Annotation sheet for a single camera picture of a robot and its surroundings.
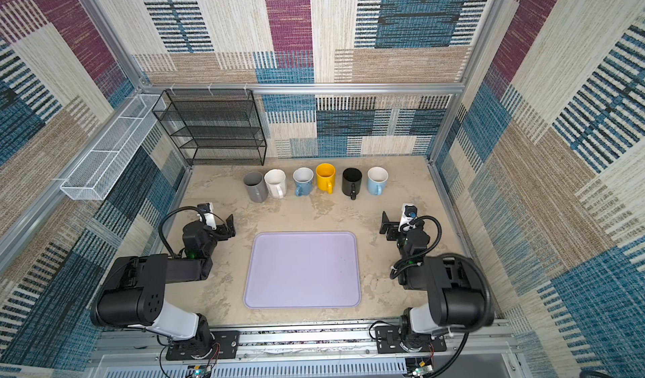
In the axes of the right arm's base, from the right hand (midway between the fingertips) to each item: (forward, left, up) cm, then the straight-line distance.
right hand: (399, 215), depth 91 cm
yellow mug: (+19, +26, +1) cm, 32 cm away
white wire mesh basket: (-1, +90, +26) cm, 94 cm away
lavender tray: (-16, +35, -9) cm, 39 cm away
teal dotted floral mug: (+21, +36, -2) cm, 41 cm away
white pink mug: (+18, +46, 0) cm, 50 cm away
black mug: (+16, +16, -1) cm, 23 cm away
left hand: (+1, +65, -1) cm, 65 cm away
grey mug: (+12, +53, +3) cm, 54 cm away
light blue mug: (+21, +5, -3) cm, 22 cm away
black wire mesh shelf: (+40, +74, +10) cm, 85 cm away
